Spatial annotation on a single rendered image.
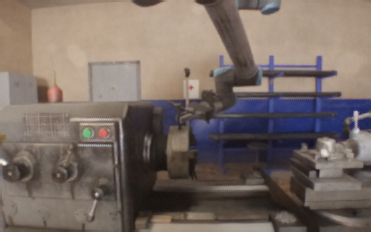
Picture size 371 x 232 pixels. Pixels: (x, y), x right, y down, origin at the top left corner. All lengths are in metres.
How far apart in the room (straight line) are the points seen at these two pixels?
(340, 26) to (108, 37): 4.85
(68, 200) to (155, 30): 3.73
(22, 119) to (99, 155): 0.33
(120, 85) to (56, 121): 3.39
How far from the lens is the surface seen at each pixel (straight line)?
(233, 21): 0.63
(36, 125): 0.85
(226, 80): 0.94
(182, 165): 0.82
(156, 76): 3.99
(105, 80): 4.27
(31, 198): 0.96
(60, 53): 4.92
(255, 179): 1.22
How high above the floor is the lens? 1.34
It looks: 5 degrees down
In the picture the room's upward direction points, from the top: 1 degrees counter-clockwise
